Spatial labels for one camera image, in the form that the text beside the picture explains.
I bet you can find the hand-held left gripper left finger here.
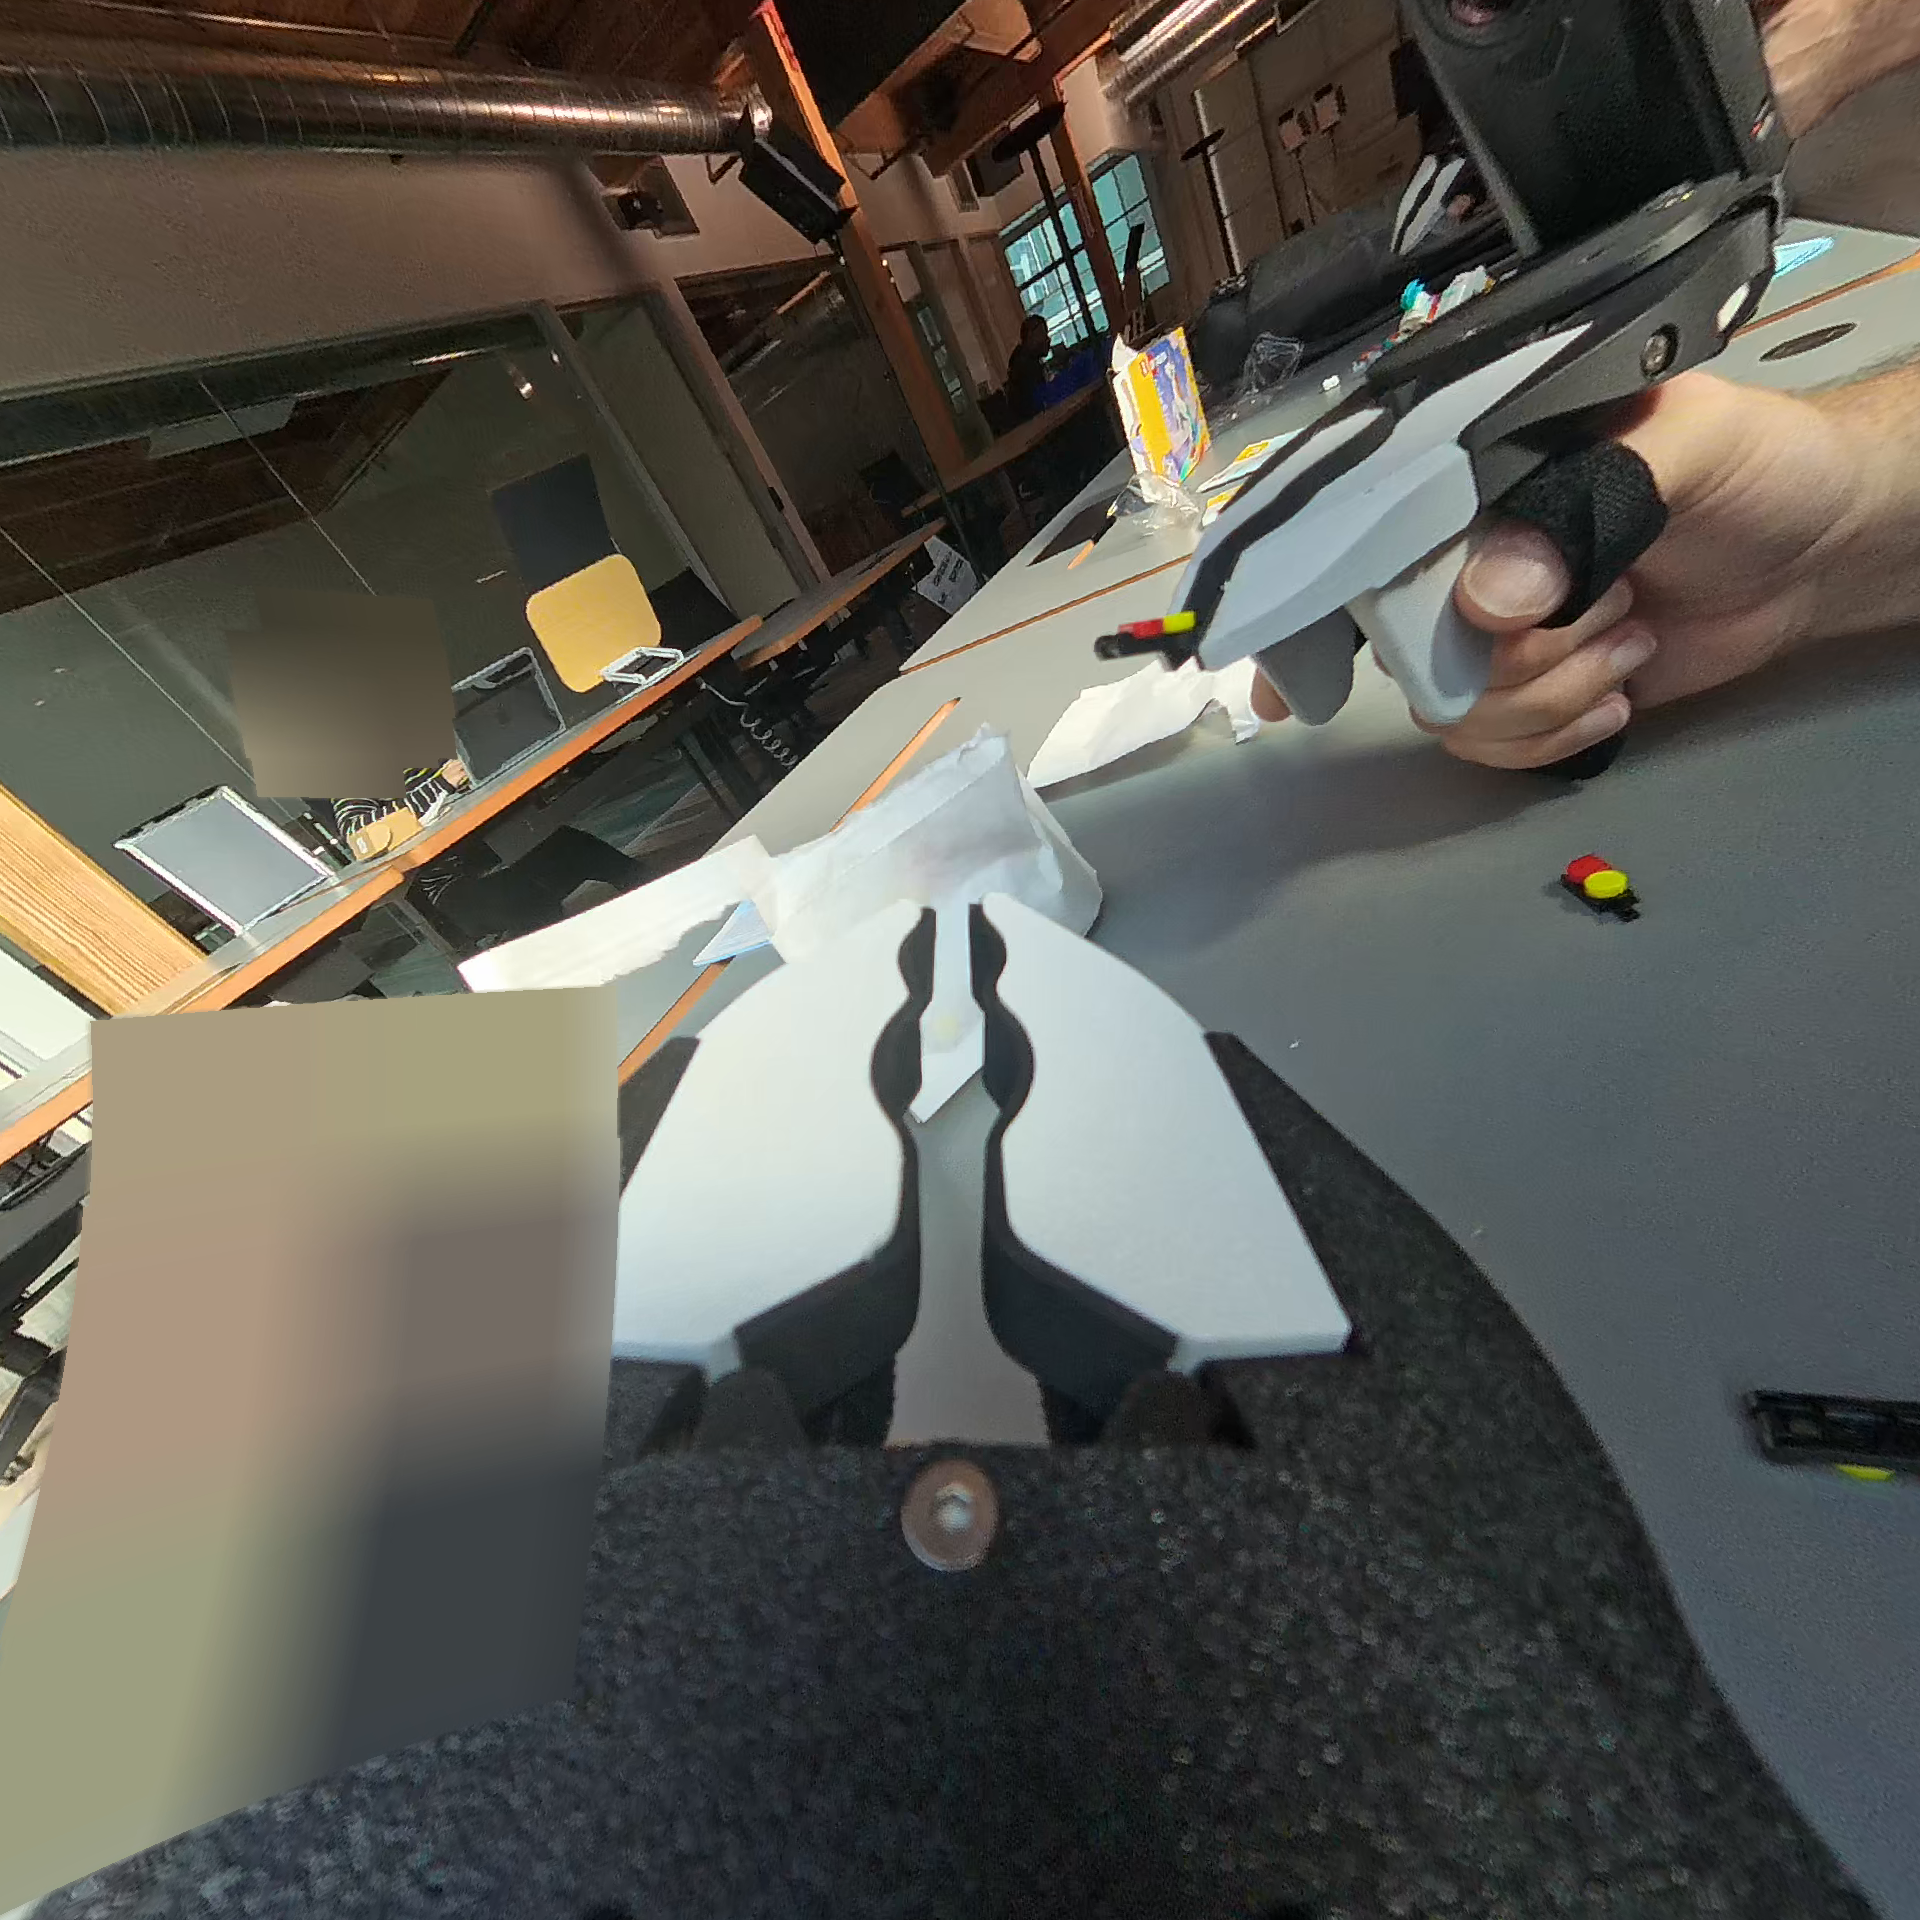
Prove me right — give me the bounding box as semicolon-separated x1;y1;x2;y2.
614;895;945;1445

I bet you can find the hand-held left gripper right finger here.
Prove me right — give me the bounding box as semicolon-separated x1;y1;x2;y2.
964;895;1356;1445

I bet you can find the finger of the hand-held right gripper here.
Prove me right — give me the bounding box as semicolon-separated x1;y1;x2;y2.
1191;402;1481;673
1367;322;1595;453

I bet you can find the white yellow lego box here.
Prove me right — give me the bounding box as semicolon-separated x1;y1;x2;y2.
1108;325;1215;497

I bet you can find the long black lego plate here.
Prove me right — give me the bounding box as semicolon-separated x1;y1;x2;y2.
1744;1385;1920;1481

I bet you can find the person's right hand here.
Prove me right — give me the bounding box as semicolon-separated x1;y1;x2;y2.
1254;358;1920;774

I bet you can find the flat white paper bag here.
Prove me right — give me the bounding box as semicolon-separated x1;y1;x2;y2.
1027;663;1265;790

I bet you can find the crumpled white paper bag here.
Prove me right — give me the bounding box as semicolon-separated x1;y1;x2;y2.
754;725;1106;964

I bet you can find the dark wooden pillar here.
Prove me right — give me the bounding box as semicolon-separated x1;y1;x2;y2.
747;0;994;470

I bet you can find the yellow chair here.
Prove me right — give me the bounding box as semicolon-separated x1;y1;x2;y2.
523;550;664;698

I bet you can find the silver framed monitor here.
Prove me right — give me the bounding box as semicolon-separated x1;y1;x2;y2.
115;783;342;932

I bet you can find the black ceiling speaker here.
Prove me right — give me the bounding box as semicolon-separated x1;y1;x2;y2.
734;111;857;242

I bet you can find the light wooden beam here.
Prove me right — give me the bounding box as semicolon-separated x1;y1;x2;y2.
0;787;206;1017

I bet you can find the metal air duct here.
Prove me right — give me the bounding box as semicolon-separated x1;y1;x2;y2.
0;58;754;155

